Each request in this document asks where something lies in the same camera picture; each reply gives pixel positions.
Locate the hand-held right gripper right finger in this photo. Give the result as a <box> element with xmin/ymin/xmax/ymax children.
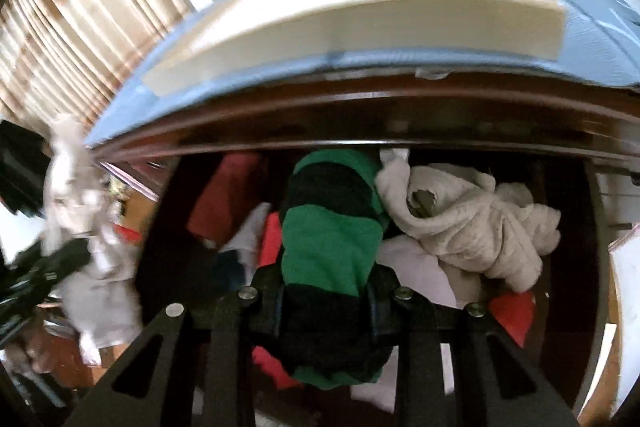
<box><xmin>367</xmin><ymin>268</ymin><xmax>581</xmax><ymax>427</ymax></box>

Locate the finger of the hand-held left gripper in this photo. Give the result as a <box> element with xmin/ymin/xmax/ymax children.
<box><xmin>7</xmin><ymin>237</ymin><xmax>93</xmax><ymax>303</ymax></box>

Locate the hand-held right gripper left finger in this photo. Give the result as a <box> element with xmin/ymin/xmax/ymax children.
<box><xmin>65</xmin><ymin>264</ymin><xmax>288</xmax><ymax>427</ymax></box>

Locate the green black striped underwear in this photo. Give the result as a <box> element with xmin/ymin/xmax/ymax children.
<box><xmin>277</xmin><ymin>149</ymin><xmax>396</xmax><ymax>390</ymax></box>

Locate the cream dotted underwear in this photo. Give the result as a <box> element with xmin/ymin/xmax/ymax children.
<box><xmin>375</xmin><ymin>149</ymin><xmax>563</xmax><ymax>295</ymax></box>

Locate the white tray with wooden rim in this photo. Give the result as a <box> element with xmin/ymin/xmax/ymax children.
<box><xmin>140</xmin><ymin>0</ymin><xmax>573</xmax><ymax>100</ymax></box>

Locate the white cloth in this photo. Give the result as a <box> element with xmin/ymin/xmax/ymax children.
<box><xmin>380</xmin><ymin>234</ymin><xmax>471</xmax><ymax>308</ymax></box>

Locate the dark hanging cloth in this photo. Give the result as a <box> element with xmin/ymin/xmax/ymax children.
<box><xmin>0</xmin><ymin>119</ymin><xmax>53</xmax><ymax>218</ymax></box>

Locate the dark wooden dresser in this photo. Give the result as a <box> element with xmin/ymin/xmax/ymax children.
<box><xmin>87</xmin><ymin>67</ymin><xmax>640</xmax><ymax>180</ymax></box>

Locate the beige patterned curtain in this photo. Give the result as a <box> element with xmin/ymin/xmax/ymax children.
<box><xmin>0</xmin><ymin>0</ymin><xmax>201</xmax><ymax>128</ymax></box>

